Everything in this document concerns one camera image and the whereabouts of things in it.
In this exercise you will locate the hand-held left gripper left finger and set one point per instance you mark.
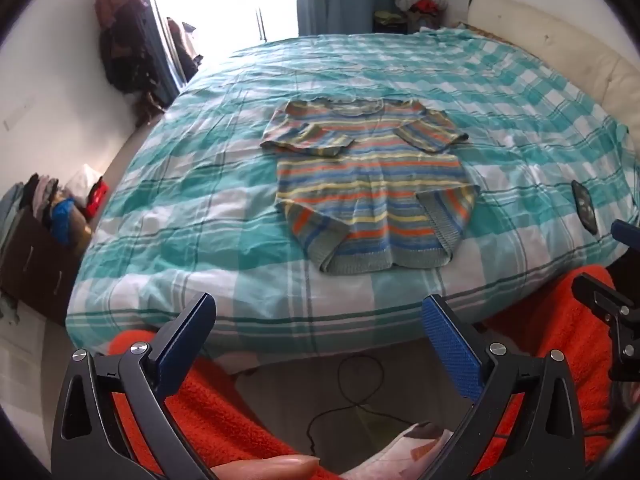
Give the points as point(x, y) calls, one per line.
point(185, 340)

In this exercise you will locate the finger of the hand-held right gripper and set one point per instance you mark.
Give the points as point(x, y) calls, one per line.
point(627, 235)
point(607, 305)

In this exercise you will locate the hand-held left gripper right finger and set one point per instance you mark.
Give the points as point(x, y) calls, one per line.
point(450, 345)

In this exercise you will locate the striped knit sweater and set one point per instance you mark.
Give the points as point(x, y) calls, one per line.
point(370, 185)

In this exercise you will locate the stack of folded clothes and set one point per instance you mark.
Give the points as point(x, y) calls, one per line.
point(42, 195)

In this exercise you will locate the dark hanging clothes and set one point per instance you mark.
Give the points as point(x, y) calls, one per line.
point(125, 45)

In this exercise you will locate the pile of clothes on nightstand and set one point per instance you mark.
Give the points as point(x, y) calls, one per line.
point(417, 2)

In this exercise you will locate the person's left hand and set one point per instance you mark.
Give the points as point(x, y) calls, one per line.
point(265, 469)

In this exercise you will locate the black handheld device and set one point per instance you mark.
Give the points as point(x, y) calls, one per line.
point(585, 206)

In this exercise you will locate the orange fleece pants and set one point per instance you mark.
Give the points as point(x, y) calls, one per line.
point(550, 310)

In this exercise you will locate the printed pale cloth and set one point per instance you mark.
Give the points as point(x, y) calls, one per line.
point(400, 447)

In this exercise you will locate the bed with teal plaid sheet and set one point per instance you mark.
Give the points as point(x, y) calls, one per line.
point(200, 210)

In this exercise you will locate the red bag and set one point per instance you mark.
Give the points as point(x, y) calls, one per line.
point(96, 199)

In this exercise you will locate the brown wooden dresser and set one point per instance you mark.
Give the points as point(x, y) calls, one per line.
point(35, 265)

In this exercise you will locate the blue bag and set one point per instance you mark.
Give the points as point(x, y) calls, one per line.
point(62, 217)

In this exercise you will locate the white bag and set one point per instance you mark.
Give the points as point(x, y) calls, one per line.
point(82, 178)

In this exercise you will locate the cream padded headboard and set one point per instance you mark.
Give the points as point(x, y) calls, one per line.
point(550, 35)

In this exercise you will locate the brown hanging garment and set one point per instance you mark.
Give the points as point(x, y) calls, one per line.
point(182, 50)

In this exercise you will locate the dark nightstand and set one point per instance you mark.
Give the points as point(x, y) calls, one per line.
point(395, 22)

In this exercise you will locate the balcony glass door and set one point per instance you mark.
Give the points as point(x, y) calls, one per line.
point(225, 0)

